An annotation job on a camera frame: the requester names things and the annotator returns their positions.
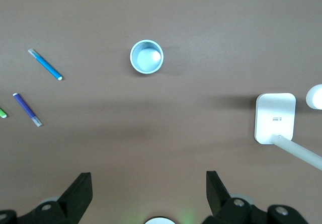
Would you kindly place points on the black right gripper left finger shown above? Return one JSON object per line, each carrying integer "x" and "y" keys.
{"x": 63, "y": 209}

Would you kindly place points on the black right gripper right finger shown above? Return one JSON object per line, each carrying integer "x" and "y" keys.
{"x": 226, "y": 209}

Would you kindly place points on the blue marker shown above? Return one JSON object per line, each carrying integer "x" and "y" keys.
{"x": 46, "y": 65}

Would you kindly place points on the purple marker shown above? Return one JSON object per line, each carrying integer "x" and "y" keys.
{"x": 26, "y": 108}

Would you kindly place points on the white desk lamp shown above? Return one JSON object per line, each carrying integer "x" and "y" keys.
{"x": 275, "y": 113}

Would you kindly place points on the green marker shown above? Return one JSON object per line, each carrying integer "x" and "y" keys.
{"x": 2, "y": 113}

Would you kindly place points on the light blue cup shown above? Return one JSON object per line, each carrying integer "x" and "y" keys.
{"x": 147, "y": 58}

